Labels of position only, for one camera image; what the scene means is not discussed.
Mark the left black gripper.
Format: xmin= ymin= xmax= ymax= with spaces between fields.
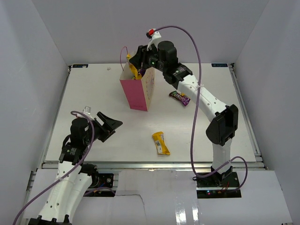
xmin=83 ymin=111 xmax=122 ymax=144

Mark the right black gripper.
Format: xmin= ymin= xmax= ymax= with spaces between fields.
xmin=130 ymin=42 xmax=167 ymax=72

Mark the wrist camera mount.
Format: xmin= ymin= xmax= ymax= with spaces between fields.
xmin=146 ymin=29 xmax=161 ymax=51
xmin=75 ymin=106 xmax=93 ymax=120

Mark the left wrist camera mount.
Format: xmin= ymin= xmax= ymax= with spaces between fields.
xmin=75 ymin=106 xmax=93 ymax=120

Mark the blue label sticker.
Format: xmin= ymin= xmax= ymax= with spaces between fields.
xmin=72 ymin=64 xmax=89 ymax=68
xmin=211 ymin=63 xmax=228 ymax=68

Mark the pink paper gift bag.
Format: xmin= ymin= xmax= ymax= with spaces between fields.
xmin=120 ymin=60 xmax=155 ymax=111

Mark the aluminium front rail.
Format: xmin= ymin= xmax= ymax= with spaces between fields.
xmin=42 ymin=160 xmax=265 ymax=172

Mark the yellow M&M packet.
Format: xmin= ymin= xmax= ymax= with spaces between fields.
xmin=126 ymin=53 xmax=142 ymax=80

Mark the blue label sticker right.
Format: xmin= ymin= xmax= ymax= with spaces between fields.
xmin=211 ymin=63 xmax=228 ymax=68

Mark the purple candy packet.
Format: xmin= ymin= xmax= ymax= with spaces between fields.
xmin=169 ymin=91 xmax=190 ymax=106

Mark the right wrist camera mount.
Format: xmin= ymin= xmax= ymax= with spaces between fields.
xmin=146 ymin=29 xmax=161 ymax=51

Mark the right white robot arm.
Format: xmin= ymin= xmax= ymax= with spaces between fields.
xmin=129 ymin=41 xmax=239 ymax=187

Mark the blue label sticker left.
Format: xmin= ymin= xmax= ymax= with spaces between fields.
xmin=72 ymin=64 xmax=89 ymax=68

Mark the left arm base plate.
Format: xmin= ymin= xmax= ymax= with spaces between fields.
xmin=89 ymin=173 xmax=114 ymax=188

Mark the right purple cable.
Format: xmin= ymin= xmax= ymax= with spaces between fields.
xmin=154 ymin=25 xmax=248 ymax=191

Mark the yellow candy packet front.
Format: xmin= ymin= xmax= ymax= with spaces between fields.
xmin=152 ymin=131 xmax=170 ymax=156

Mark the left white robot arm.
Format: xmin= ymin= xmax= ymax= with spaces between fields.
xmin=29 ymin=111 xmax=122 ymax=225

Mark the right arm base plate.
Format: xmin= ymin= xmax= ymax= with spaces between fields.
xmin=193 ymin=172 xmax=240 ymax=189

